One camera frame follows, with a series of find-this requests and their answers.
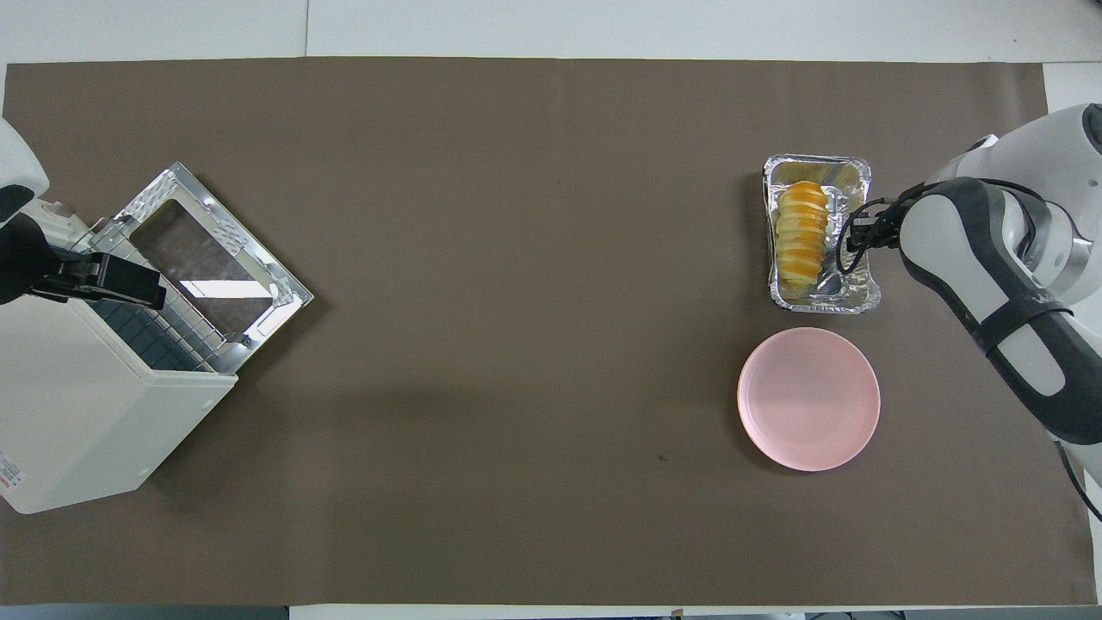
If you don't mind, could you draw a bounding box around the brown table mat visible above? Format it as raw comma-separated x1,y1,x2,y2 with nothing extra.
0,57,1099,607

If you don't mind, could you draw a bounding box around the cream toaster oven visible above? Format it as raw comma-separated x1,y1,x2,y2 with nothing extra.
0,196,238,516

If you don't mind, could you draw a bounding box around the golden sliced bread loaf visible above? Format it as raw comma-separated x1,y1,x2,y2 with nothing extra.
774,180,832,293

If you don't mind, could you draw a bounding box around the pink round plate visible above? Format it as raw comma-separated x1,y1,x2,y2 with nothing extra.
737,326,882,473

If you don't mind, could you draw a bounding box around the aluminium foil tray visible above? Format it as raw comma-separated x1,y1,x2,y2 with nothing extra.
762,153,883,315

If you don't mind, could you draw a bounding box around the oven wire rack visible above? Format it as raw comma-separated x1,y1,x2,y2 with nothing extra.
84,219,240,374

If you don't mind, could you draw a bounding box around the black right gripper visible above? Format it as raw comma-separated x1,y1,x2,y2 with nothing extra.
847,199,906,253

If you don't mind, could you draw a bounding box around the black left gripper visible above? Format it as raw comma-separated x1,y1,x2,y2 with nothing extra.
0,211,167,312

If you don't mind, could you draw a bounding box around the glass oven door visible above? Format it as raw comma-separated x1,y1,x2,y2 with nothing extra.
112,161,315,373

